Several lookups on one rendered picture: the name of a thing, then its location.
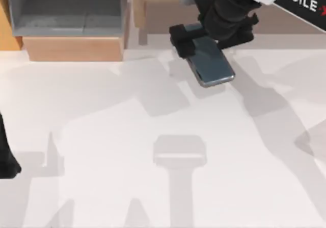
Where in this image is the dark blue-grey smartphone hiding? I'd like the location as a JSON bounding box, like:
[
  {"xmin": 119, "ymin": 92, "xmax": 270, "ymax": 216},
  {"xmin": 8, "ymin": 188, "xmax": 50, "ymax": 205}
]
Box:
[{"xmin": 183, "ymin": 22, "xmax": 236, "ymax": 88}]

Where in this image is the wooden cupboard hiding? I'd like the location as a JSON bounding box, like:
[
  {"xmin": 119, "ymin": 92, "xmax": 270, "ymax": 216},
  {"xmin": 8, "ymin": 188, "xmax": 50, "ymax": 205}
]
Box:
[{"xmin": 0, "ymin": 0, "xmax": 326, "ymax": 52}]

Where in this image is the pale wooden drawer front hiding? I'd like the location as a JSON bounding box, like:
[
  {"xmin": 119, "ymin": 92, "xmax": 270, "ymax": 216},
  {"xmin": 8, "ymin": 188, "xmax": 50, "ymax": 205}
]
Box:
[{"xmin": 22, "ymin": 35, "xmax": 123, "ymax": 62}]

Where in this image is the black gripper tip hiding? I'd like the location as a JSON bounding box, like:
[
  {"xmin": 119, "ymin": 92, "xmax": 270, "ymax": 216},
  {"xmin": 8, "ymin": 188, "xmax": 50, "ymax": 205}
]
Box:
[{"xmin": 0, "ymin": 112, "xmax": 22, "ymax": 181}]

